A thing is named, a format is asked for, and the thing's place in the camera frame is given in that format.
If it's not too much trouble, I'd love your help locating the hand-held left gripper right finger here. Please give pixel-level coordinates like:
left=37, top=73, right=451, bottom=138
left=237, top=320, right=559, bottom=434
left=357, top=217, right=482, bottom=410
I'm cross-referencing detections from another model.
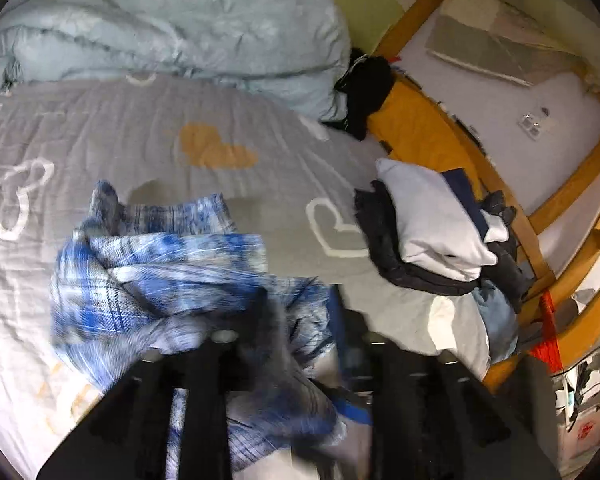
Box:
left=327, top=285, right=563, bottom=480

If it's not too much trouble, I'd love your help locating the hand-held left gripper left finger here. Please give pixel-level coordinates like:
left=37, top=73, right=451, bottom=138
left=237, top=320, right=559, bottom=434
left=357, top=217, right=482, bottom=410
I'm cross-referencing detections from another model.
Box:
left=36, top=330, right=241, bottom=480

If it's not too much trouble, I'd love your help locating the blue plaid shirt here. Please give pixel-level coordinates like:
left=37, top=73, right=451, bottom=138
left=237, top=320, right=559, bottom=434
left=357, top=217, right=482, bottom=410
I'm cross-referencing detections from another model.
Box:
left=50, top=180, right=376, bottom=478

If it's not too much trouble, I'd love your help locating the dark folded garment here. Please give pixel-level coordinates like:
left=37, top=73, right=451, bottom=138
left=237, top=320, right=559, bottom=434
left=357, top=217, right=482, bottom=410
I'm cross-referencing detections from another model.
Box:
left=354, top=180, right=536, bottom=311

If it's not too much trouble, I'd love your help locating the light blue folded garment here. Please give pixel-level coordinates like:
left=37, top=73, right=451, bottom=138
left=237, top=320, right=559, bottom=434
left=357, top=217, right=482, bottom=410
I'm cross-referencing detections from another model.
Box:
left=472, top=280, right=521, bottom=361

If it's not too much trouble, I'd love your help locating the navy folded garment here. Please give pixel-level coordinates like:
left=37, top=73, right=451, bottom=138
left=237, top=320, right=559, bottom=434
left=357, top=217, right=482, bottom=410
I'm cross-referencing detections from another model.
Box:
left=440, top=169, right=491, bottom=241

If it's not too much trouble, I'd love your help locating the orange cloth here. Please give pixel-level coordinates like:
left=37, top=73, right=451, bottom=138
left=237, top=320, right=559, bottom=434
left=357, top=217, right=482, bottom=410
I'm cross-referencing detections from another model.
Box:
left=367, top=72, right=486, bottom=201

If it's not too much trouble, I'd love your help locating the black cloth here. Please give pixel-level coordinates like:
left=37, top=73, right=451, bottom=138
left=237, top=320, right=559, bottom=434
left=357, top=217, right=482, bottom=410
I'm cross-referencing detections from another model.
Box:
left=320, top=47, right=396, bottom=142

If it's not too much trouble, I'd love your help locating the green headboard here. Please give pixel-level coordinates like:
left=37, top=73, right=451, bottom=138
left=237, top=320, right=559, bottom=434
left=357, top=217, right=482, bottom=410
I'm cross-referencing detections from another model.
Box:
left=292, top=0, right=406, bottom=51

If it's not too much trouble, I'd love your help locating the light blue duvet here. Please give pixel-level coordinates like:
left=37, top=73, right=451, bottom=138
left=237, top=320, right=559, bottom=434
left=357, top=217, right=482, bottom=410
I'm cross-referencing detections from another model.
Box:
left=0, top=0, right=353, bottom=121

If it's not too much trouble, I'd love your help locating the wooden bed frame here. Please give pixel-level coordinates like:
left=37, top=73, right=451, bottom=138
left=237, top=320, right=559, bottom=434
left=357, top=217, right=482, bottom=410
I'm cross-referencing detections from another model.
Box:
left=372, top=0, right=600, bottom=396

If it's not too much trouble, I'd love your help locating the white wall switch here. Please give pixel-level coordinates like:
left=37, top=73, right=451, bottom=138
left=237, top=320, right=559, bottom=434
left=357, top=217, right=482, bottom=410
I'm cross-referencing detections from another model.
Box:
left=517, top=107, right=556, bottom=138

